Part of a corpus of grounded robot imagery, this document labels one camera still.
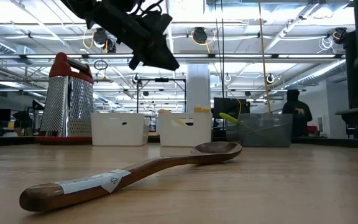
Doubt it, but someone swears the grey desk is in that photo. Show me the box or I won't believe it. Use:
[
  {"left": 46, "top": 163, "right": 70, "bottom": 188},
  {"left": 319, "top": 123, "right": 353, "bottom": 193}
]
[{"left": 334, "top": 105, "right": 358, "bottom": 139}]

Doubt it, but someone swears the person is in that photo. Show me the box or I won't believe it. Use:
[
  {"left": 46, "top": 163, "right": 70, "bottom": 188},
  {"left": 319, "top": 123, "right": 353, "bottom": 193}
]
[{"left": 282, "top": 89, "right": 313, "bottom": 138}]

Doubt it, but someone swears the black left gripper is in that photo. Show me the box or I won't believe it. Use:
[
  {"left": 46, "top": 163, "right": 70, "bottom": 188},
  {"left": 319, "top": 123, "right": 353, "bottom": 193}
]
[{"left": 85, "top": 0, "right": 180, "bottom": 72}]

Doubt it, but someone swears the black ceiling cable reel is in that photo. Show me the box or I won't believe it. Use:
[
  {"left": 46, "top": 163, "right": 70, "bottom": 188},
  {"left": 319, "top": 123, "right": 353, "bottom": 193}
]
[
  {"left": 193, "top": 27, "right": 208, "bottom": 45},
  {"left": 93, "top": 28, "right": 109, "bottom": 46},
  {"left": 333, "top": 27, "right": 348, "bottom": 45},
  {"left": 106, "top": 39, "right": 117, "bottom": 54}
]

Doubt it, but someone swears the black background monitor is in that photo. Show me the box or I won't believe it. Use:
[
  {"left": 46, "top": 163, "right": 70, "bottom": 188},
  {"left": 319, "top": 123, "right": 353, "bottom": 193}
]
[{"left": 213, "top": 97, "right": 251, "bottom": 119}]

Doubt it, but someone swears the long ceiling light strip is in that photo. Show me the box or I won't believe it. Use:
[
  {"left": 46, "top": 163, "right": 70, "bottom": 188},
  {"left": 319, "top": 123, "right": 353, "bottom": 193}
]
[{"left": 0, "top": 53, "right": 337, "bottom": 60}]

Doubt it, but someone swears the grey translucent plastic bin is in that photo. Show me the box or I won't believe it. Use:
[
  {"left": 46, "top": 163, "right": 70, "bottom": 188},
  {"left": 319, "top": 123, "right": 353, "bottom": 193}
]
[{"left": 237, "top": 113, "right": 294, "bottom": 147}]

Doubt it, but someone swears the black background rig frame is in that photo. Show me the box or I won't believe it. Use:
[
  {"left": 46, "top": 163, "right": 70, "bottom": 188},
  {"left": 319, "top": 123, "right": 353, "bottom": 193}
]
[{"left": 136, "top": 77, "right": 187, "bottom": 113}]

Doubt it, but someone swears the dark wooden spoon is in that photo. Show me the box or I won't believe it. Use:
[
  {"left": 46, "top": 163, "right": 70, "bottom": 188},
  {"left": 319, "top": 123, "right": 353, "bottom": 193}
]
[{"left": 19, "top": 141, "right": 243, "bottom": 213}]

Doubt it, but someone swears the lime green silicone spoon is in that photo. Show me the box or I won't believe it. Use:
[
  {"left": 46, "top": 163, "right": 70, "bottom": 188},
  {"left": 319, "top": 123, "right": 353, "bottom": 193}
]
[{"left": 218, "top": 112, "right": 272, "bottom": 138}]

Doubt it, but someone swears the white building column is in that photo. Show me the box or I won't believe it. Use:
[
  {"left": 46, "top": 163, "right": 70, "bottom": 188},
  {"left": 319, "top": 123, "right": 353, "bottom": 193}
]
[{"left": 186, "top": 63, "right": 211, "bottom": 113}]

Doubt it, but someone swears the white plastic bin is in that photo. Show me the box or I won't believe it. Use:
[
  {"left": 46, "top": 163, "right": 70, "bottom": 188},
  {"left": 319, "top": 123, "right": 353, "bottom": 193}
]
[
  {"left": 90, "top": 112, "right": 150, "bottom": 147},
  {"left": 158, "top": 112, "right": 213, "bottom": 147}
]

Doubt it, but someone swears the steel box grater red handle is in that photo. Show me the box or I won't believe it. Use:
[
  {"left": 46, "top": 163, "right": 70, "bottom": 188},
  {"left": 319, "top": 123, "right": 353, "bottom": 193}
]
[{"left": 35, "top": 52, "right": 95, "bottom": 146}]

